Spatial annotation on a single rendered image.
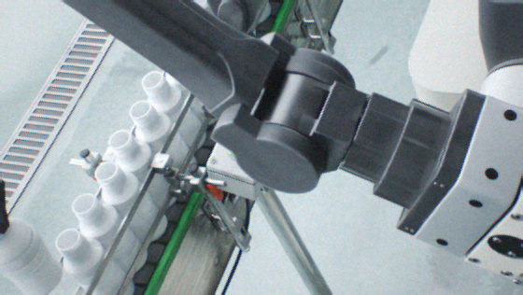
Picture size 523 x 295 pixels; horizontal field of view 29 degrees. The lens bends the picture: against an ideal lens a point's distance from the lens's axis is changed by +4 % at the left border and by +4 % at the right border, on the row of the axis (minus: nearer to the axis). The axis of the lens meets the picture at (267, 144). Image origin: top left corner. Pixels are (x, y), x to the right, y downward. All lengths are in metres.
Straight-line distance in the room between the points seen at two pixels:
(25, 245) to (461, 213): 0.71
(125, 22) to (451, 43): 0.34
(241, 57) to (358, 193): 1.99
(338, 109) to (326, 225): 1.95
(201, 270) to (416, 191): 0.91
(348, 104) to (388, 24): 2.36
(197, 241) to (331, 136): 0.87
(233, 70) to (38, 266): 0.66
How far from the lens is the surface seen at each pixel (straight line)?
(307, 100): 0.80
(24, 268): 1.37
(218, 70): 0.78
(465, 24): 0.98
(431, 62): 0.96
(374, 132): 0.78
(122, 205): 1.50
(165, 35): 0.78
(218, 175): 1.48
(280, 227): 1.99
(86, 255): 1.45
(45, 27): 3.78
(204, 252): 1.66
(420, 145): 0.78
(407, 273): 2.59
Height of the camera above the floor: 2.19
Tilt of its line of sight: 48 degrees down
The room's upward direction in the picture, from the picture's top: 28 degrees counter-clockwise
